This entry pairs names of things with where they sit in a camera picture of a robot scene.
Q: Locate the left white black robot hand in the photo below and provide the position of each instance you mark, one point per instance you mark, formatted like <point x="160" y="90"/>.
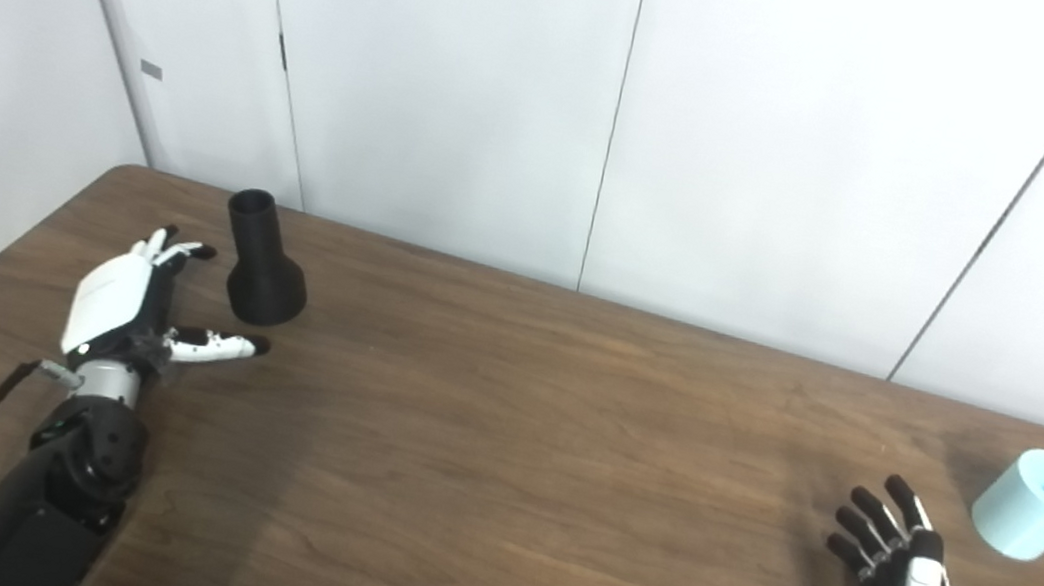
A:
<point x="112" y="305"/>

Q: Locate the light blue cylinder cup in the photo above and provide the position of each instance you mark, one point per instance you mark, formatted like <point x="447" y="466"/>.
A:
<point x="1028" y="511"/>

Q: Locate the black flared nozzle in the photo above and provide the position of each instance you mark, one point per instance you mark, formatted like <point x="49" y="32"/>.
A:
<point x="262" y="274"/>

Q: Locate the small gray wall plate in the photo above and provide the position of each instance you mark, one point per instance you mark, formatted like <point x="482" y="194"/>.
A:
<point x="151" y="70"/>

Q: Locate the black wall panel hinge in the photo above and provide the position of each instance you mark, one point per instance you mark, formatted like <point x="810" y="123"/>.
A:
<point x="282" y="52"/>

